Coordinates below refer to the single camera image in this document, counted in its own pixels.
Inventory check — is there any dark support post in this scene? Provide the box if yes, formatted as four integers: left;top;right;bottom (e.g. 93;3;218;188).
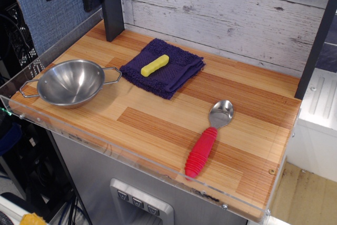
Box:
102;0;125;42
294;0;336;100

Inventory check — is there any white side cabinet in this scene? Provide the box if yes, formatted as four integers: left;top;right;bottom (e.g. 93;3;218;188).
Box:
286;69;336;181

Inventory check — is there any purple folded cloth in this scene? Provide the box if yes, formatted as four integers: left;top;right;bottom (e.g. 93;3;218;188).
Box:
120;38;205;100

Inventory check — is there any clear acrylic edge guard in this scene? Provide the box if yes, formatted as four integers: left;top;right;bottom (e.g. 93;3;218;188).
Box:
1;91;289;224

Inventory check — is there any black plastic crate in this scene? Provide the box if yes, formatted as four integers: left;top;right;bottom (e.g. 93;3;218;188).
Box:
1;0;44;79

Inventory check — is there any red handled metal spoon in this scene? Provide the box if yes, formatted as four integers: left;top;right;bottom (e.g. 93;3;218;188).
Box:
184;100;234;178

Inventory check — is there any silver dispenser button panel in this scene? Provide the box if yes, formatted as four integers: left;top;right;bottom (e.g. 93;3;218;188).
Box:
110;178;174;224

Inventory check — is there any dark right support post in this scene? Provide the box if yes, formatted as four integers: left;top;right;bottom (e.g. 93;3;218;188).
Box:
294;0;336;100

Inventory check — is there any yellow plastic stick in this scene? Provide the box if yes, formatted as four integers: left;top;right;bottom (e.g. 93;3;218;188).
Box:
141;54;170;77

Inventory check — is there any small steel wok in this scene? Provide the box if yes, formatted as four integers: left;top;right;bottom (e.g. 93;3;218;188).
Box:
19;60;122;108

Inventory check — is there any dark left support post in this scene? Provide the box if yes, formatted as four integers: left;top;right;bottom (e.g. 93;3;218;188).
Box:
102;0;125;42

